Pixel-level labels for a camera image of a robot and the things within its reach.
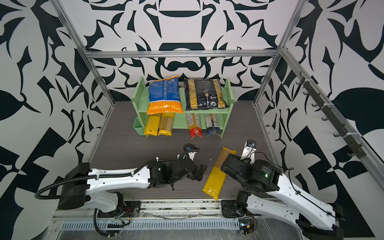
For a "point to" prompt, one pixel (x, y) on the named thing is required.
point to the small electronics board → (246, 225)
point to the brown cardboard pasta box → (217, 177)
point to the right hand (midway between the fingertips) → (237, 162)
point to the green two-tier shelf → (140, 104)
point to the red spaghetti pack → (194, 124)
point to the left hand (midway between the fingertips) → (202, 162)
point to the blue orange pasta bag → (164, 96)
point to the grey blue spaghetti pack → (212, 124)
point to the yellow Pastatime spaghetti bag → (166, 124)
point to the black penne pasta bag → (203, 94)
